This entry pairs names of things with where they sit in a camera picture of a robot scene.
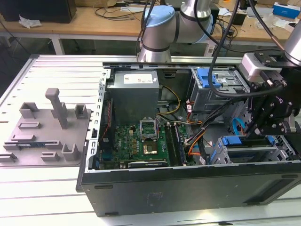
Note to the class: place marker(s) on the RAM stick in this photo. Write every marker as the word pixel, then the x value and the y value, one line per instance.
pixel 179 146

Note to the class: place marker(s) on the grey parts rack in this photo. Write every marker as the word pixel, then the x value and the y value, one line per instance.
pixel 47 131

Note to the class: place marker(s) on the green motherboard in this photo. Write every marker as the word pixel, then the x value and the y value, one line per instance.
pixel 127 141

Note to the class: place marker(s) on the black graphics card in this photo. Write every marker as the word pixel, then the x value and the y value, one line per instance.
pixel 148 164

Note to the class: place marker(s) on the grey drive cage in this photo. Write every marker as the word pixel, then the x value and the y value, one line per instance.
pixel 204 101

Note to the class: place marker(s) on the grey power supply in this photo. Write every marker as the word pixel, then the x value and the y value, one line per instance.
pixel 131 103

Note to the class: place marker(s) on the small black cube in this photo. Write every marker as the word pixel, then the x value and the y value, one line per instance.
pixel 241 20

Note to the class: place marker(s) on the wooden desk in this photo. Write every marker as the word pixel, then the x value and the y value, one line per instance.
pixel 94 26

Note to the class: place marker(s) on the black case fan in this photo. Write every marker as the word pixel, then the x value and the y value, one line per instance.
pixel 105 122

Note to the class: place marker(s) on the blue drive cage latch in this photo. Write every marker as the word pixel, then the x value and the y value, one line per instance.
pixel 203 77

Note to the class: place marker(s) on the blue and white box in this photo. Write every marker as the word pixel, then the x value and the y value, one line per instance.
pixel 285 10

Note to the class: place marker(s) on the black PC case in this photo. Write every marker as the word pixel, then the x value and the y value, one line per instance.
pixel 188 193

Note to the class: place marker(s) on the grey metal disk bay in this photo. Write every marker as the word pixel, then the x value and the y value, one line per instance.
pixel 254 157

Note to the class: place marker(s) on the crumpled clear plastic bag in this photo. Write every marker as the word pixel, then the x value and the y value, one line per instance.
pixel 29 22

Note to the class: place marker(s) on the CPU socket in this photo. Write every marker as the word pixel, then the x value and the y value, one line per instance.
pixel 149 141

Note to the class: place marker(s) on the black RAM slot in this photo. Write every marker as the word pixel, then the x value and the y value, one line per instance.
pixel 169 143

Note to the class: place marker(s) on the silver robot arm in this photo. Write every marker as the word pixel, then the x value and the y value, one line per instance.
pixel 160 35

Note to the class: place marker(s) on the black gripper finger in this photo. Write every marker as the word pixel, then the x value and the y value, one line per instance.
pixel 265 113
pixel 279 127

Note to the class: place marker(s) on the large black box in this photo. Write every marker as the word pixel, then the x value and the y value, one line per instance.
pixel 42 10

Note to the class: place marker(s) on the clear plastic bags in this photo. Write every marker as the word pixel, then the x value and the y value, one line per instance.
pixel 270 20

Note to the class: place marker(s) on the flat grey box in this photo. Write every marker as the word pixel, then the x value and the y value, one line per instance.
pixel 265 10

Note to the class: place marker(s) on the hard disk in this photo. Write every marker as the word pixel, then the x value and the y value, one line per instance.
pixel 231 140

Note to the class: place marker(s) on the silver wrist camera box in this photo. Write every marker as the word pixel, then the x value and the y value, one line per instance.
pixel 250 67

